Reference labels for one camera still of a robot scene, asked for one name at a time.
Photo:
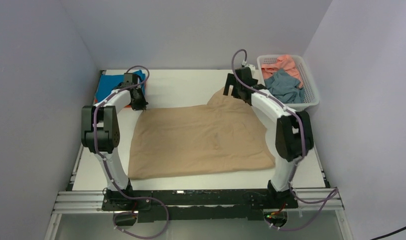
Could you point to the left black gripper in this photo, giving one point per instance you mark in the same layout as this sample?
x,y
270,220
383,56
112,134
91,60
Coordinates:
x,y
142,106

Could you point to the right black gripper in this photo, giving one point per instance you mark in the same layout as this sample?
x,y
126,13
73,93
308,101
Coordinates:
x,y
231,81

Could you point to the beige t shirt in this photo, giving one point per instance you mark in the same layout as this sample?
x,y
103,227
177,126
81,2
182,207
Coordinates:
x,y
222,136

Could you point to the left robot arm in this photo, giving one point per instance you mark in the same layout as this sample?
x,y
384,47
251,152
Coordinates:
x,y
100,131

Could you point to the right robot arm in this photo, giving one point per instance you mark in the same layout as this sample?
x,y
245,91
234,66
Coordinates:
x,y
292,137

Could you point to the folded blue t shirt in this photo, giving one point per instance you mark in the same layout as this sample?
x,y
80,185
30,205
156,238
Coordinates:
x,y
108,82

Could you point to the grey-blue t shirt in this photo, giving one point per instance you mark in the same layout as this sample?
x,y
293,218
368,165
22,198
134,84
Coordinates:
x,y
285,87

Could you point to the pink t shirt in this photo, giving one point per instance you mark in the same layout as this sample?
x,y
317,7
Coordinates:
x,y
284,62

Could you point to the white plastic basket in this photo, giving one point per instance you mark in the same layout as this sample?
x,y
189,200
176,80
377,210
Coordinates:
x,y
311,91

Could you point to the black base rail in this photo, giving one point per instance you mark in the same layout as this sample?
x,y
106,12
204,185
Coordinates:
x,y
148,206

